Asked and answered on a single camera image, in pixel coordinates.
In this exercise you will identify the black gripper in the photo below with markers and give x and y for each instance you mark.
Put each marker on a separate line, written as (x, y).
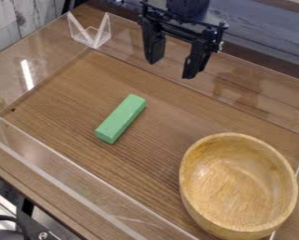
(185, 20)

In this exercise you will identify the green rectangular block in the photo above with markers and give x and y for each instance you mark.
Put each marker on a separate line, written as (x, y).
(120, 118)

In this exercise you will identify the brown wooden bowl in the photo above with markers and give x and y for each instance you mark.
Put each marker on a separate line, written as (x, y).
(238, 186)

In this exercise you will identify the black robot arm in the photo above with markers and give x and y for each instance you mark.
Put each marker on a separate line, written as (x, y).
(184, 20)

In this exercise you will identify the clear acrylic corner bracket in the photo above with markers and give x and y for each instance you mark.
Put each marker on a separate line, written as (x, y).
(92, 37)

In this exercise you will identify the clear acrylic enclosure wall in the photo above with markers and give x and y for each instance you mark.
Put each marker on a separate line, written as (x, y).
(115, 191)

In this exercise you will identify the black metal table bracket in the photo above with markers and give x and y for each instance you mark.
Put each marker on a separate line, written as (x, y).
(32, 229)

